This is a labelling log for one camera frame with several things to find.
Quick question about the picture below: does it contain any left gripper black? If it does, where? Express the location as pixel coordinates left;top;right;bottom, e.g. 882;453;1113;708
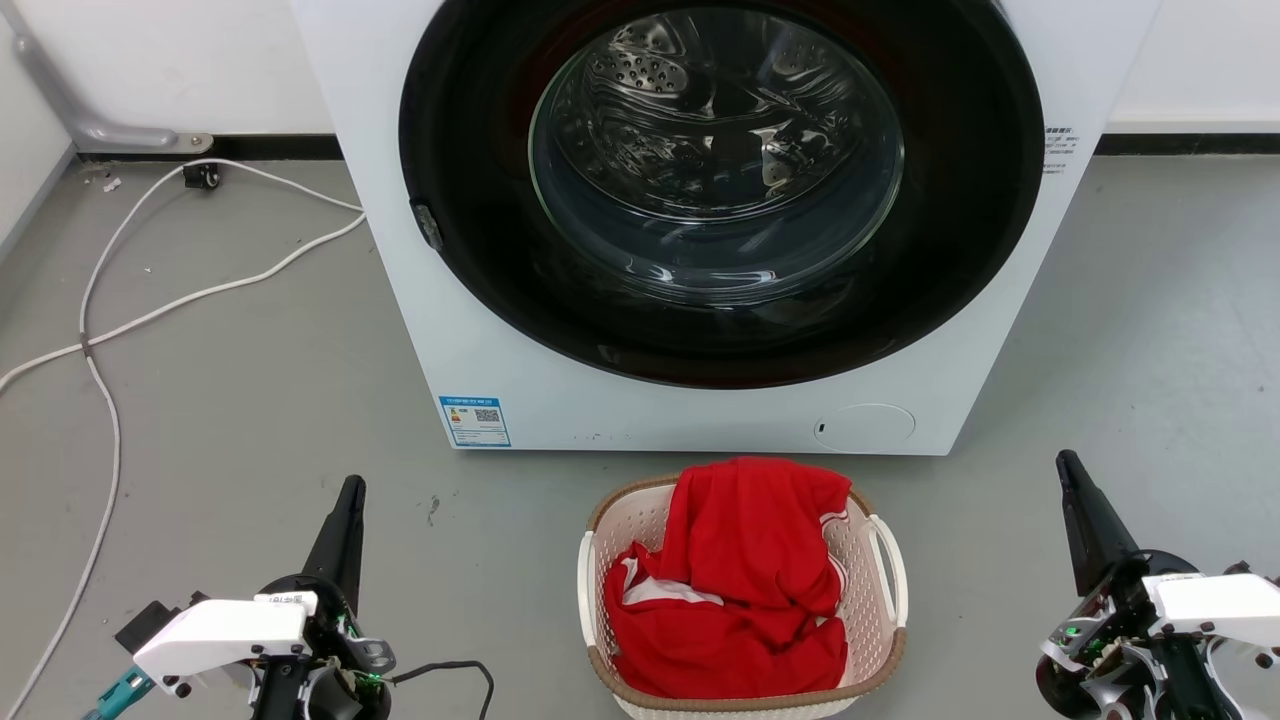
258;475;398;685

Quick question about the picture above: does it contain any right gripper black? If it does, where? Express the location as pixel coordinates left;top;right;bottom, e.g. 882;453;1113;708
1040;449;1203;663

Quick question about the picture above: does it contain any white and brown laundry basket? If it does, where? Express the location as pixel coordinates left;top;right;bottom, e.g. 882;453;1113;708
576;472;910;720

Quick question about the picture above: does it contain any blue energy label sticker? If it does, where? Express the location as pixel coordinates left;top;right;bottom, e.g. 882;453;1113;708
438;396;513;449

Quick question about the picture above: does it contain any white front-load washing machine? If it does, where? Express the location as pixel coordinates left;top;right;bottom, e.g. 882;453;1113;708
290;0;1166;457

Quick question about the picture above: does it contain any round white filter cover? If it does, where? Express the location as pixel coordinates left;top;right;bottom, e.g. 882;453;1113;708
812;403;917;453

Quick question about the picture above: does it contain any teal plastic connector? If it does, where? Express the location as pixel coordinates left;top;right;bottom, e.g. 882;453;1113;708
82;667;157;720

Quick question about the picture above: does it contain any black round washer door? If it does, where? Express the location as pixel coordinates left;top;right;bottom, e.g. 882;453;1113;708
398;0;1046;390

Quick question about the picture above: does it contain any red garment with white trim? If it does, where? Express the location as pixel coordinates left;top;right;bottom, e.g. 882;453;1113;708
602;456;854;702

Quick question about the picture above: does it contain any small printed text label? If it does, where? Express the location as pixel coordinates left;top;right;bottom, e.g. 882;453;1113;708
1041;124;1080;177

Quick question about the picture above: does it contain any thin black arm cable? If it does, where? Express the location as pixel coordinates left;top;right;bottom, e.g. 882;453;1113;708
388;660;497;720

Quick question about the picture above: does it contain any long white power cable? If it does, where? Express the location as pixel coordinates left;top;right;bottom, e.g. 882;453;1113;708
0;157;365;720

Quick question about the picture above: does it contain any white hose cable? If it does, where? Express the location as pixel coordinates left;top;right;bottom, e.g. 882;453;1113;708
0;211;368;393

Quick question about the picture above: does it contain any grey wall pipe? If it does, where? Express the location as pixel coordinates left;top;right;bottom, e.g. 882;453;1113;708
8;8;215;155

